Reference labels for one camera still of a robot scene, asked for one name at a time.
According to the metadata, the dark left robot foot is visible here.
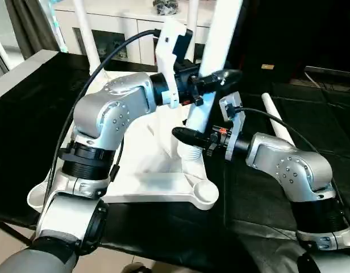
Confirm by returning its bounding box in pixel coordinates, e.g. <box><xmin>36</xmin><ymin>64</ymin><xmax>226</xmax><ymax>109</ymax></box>
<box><xmin>124</xmin><ymin>263</ymin><xmax>154</xmax><ymax>273</ymax></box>

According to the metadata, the black work mat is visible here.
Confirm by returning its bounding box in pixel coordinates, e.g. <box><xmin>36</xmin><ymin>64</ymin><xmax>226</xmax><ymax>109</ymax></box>
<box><xmin>0</xmin><ymin>50</ymin><xmax>350</xmax><ymax>273</ymax></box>

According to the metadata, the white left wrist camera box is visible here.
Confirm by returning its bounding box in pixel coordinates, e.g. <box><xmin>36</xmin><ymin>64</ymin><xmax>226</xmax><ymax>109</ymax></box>
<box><xmin>154</xmin><ymin>17</ymin><xmax>194</xmax><ymax>110</ymax></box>

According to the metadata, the dark grey curtain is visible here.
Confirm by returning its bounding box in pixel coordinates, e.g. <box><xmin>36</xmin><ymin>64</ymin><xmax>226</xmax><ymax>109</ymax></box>
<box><xmin>5</xmin><ymin>0</ymin><xmax>61</xmax><ymax>59</ymax></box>

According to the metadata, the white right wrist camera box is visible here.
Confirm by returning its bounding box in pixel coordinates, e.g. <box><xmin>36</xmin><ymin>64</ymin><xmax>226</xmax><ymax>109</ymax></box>
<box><xmin>219</xmin><ymin>92</ymin><xmax>247</xmax><ymax>161</ymax></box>

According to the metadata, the white glass-door cabinet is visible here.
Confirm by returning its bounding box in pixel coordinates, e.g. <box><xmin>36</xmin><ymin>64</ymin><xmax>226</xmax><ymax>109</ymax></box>
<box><xmin>53</xmin><ymin>0</ymin><xmax>221</xmax><ymax>66</ymax></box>

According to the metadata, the white plastic table leg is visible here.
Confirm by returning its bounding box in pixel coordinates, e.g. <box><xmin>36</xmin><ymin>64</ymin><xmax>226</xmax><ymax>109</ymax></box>
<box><xmin>72</xmin><ymin>0</ymin><xmax>103</xmax><ymax>73</ymax></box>
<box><xmin>186</xmin><ymin>0</ymin><xmax>201</xmax><ymax>63</ymax></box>
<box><xmin>176</xmin><ymin>0</ymin><xmax>245</xmax><ymax>178</ymax></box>
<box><xmin>260</xmin><ymin>93</ymin><xmax>296</xmax><ymax>146</ymax></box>

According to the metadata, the black metal bar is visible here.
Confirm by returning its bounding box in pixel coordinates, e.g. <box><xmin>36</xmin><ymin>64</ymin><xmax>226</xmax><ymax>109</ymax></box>
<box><xmin>305</xmin><ymin>65</ymin><xmax>350</xmax><ymax>78</ymax></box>

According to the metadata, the white plastic table top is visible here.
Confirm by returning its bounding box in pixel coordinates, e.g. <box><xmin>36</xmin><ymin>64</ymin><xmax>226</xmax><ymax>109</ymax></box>
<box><xmin>26</xmin><ymin>67</ymin><xmax>220</xmax><ymax>212</ymax></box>

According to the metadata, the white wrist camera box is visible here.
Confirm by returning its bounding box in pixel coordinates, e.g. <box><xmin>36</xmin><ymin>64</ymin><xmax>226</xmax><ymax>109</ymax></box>
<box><xmin>154</xmin><ymin>17</ymin><xmax>194</xmax><ymax>110</ymax></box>
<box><xmin>219</xmin><ymin>92</ymin><xmax>247</xmax><ymax>161</ymax></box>

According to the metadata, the black table frame leg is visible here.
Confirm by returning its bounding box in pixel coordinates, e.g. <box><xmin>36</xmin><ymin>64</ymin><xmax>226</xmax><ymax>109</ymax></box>
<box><xmin>0</xmin><ymin>219</ymin><xmax>35</xmax><ymax>249</ymax></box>

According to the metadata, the crumpled silver object on cabinet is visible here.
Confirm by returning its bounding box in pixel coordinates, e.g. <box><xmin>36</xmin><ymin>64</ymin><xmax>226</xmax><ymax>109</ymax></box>
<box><xmin>153</xmin><ymin>0</ymin><xmax>179</xmax><ymax>15</ymax></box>

